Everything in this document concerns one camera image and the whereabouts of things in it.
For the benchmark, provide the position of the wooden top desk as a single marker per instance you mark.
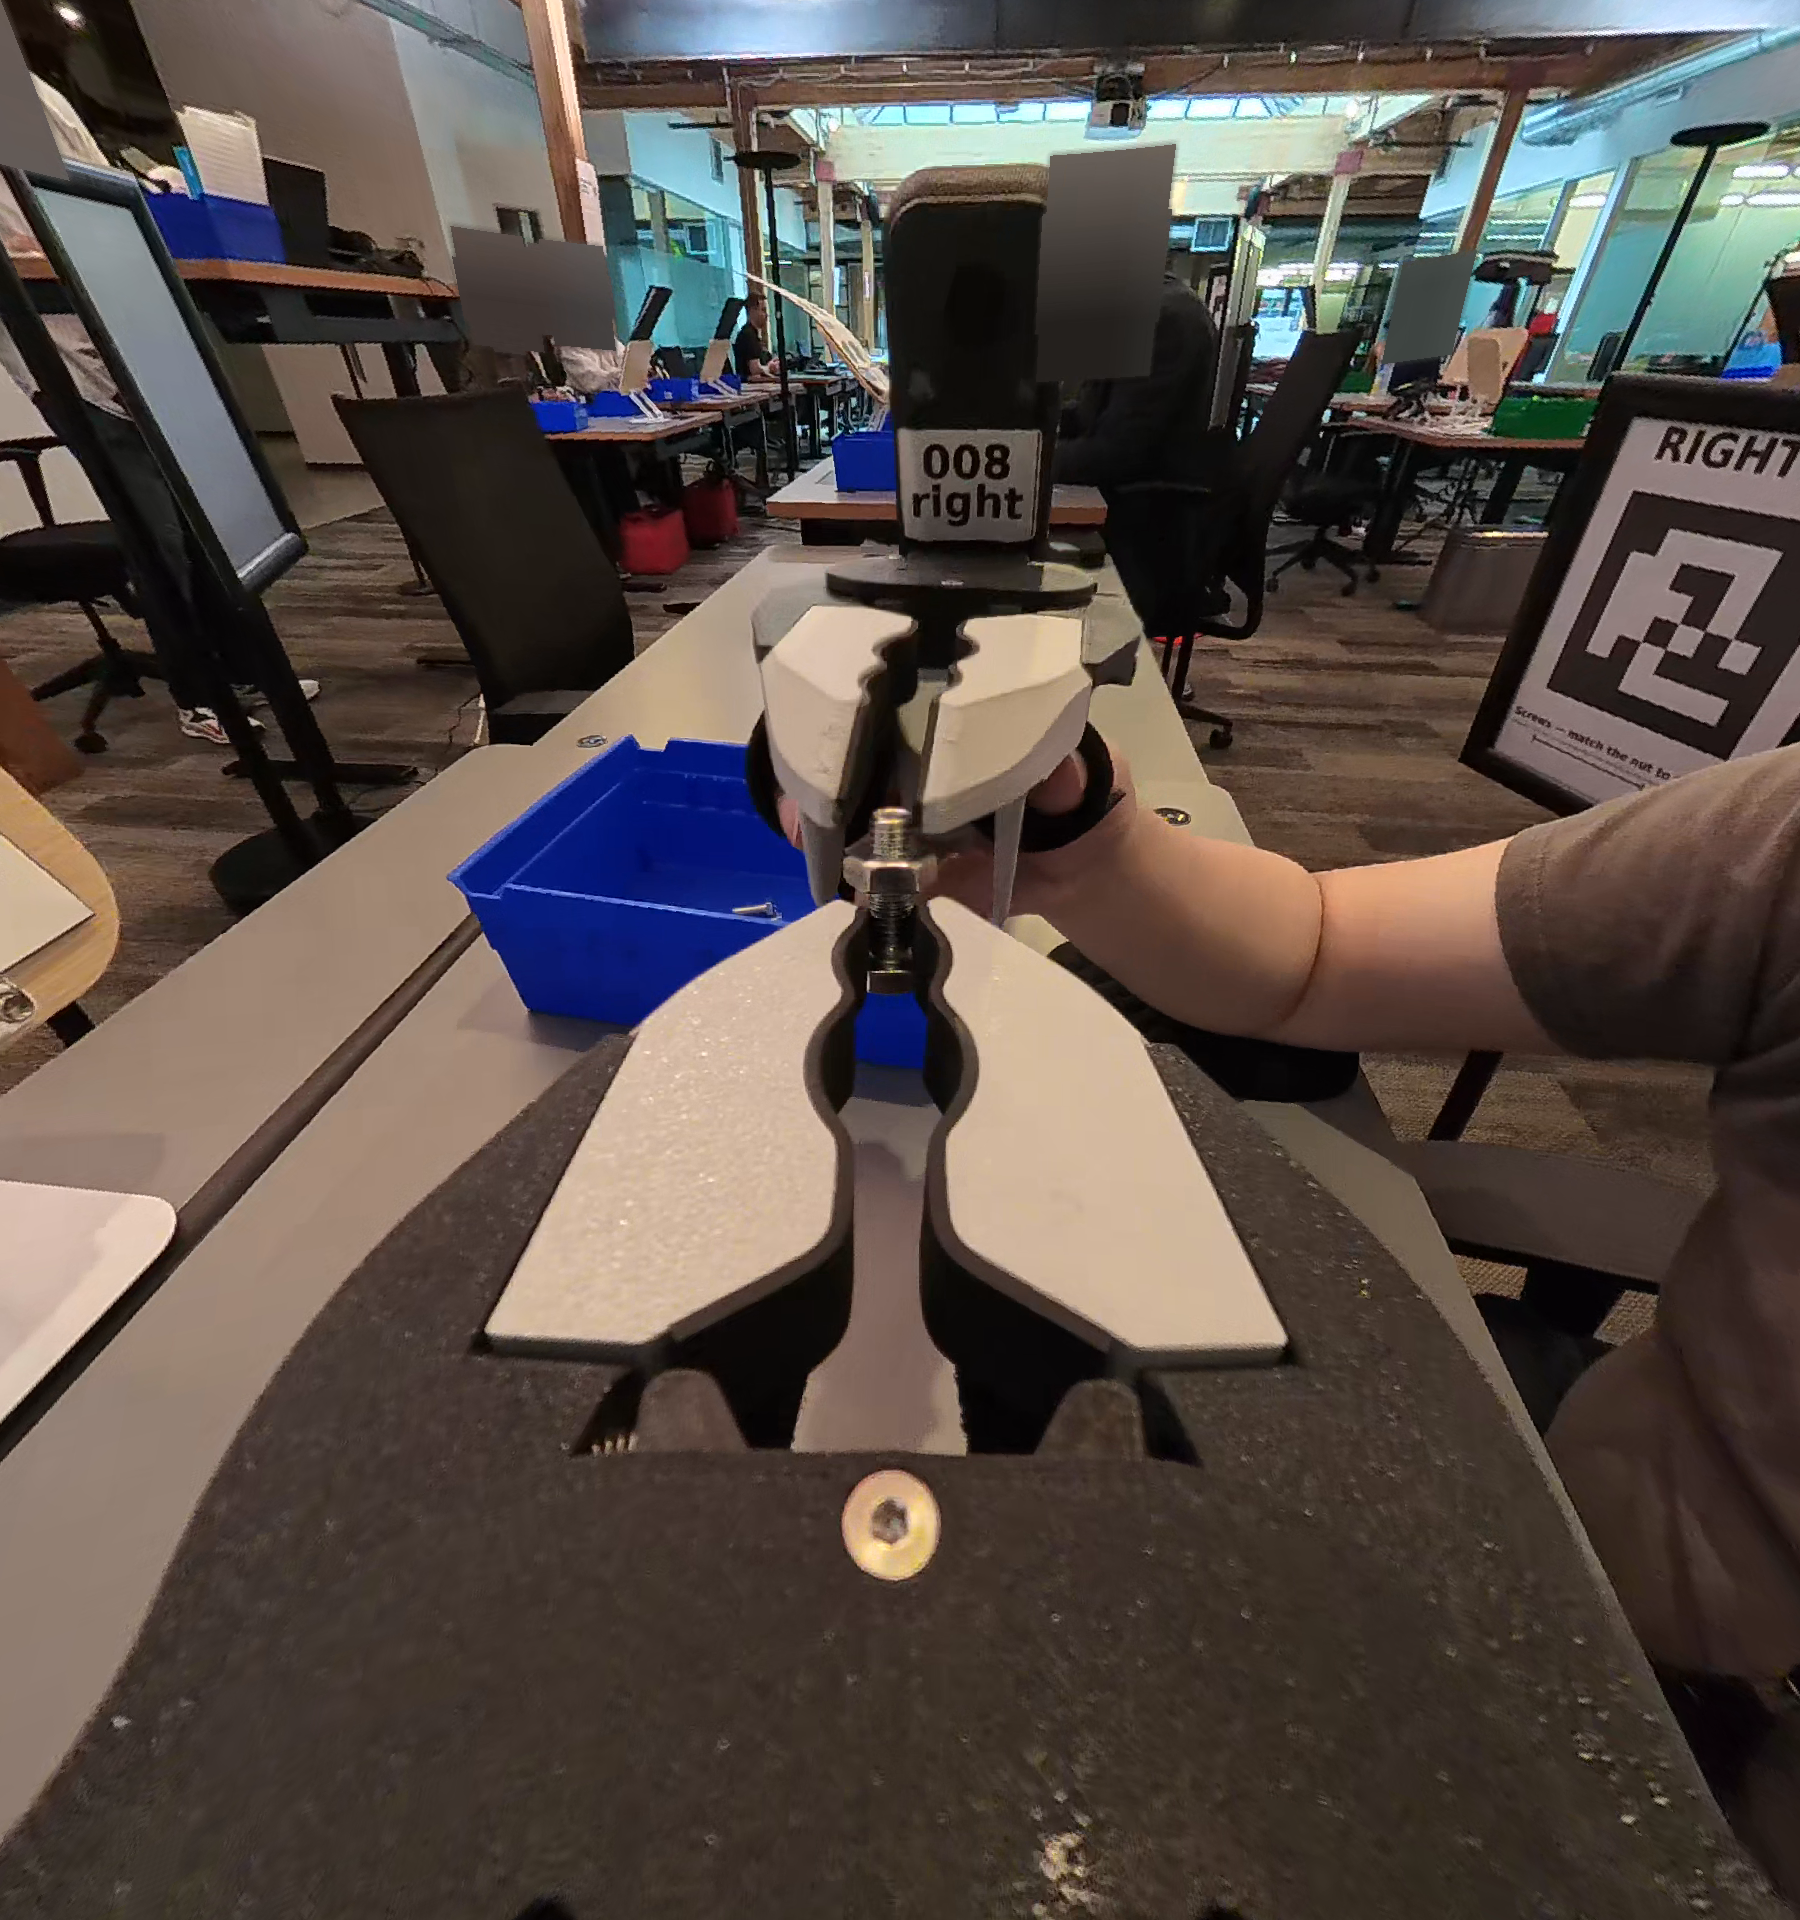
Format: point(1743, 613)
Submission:
point(315, 280)

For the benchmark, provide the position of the blue plastic bin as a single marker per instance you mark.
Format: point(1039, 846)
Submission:
point(616, 961)
point(859, 461)
point(219, 229)

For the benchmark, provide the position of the black office chair with armrests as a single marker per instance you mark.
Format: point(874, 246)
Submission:
point(30, 554)

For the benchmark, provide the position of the grey metal bin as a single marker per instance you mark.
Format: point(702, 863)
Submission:
point(1482, 581)

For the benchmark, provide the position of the thin short steel bolt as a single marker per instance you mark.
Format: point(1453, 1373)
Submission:
point(892, 919)

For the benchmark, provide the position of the green plastic bin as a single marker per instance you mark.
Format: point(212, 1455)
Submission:
point(1545, 418)

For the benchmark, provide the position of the black floor lamp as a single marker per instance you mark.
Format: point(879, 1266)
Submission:
point(1722, 135)
point(767, 157)

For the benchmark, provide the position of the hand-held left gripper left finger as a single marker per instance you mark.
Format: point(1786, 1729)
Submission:
point(690, 1156)

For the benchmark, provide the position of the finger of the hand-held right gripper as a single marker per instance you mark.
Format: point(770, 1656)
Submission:
point(817, 705)
point(1013, 705)

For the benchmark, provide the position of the small steel hex nut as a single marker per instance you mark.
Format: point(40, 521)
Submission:
point(886, 871)

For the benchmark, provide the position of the display screen on black stand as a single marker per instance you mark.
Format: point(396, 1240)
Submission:
point(165, 391)

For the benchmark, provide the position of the person's right hand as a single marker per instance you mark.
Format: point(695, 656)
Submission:
point(1139, 899)

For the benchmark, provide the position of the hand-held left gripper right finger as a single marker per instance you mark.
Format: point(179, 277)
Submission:
point(1110, 1170)

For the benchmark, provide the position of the white stand base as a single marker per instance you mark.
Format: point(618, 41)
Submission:
point(30, 1305)

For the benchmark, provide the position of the person's office chair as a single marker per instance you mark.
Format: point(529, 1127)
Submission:
point(1559, 1200)

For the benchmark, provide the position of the wooden support post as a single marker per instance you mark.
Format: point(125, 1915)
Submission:
point(555, 121)

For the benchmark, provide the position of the framed marker sign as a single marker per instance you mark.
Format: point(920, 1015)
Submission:
point(1681, 630)

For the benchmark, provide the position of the person's right forearm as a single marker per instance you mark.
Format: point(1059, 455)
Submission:
point(1380, 961)

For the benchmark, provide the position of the wooden display board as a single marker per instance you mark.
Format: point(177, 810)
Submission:
point(45, 829)

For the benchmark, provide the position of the red container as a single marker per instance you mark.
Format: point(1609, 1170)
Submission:
point(714, 513)
point(653, 543)

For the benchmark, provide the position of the ceiling projector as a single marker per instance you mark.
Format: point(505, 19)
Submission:
point(1118, 104)

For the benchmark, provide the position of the person's torso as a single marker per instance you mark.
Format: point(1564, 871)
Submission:
point(1712, 1200)

